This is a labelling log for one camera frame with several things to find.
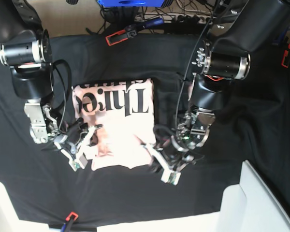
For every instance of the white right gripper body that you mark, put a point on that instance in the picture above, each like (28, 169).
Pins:
(72, 142)

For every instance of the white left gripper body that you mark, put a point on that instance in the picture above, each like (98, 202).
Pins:
(172, 157)

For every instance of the pink T-shirt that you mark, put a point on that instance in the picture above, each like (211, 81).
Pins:
(126, 111)

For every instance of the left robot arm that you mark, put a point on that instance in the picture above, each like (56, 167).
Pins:
(215, 63)

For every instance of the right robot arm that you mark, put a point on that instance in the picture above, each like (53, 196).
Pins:
(25, 49)

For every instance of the red clamp front edge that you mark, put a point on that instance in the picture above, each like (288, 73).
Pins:
(69, 221)

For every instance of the red clamp edge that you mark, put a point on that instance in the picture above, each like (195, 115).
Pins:
(69, 221)
(286, 57)

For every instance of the black table cloth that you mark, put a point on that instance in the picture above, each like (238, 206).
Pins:
(254, 126)

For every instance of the blue box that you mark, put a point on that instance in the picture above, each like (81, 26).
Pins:
(130, 3)

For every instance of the red clamp right edge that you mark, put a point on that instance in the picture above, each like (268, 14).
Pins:
(286, 57)

